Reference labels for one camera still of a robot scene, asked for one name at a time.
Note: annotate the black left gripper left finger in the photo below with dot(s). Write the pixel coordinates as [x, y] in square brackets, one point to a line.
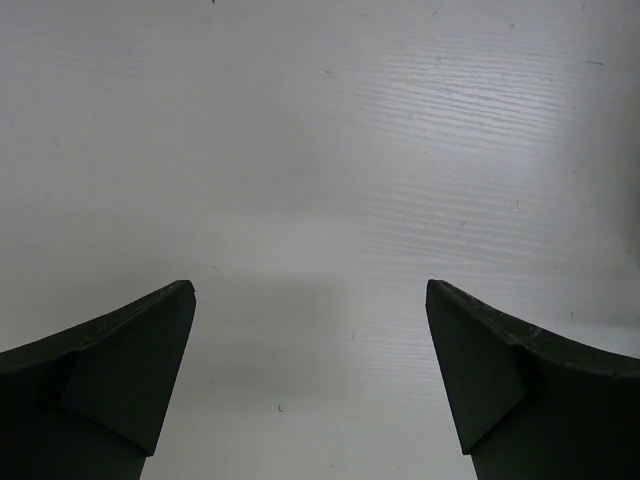
[90, 401]

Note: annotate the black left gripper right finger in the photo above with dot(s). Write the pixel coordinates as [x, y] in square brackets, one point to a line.
[528, 403]

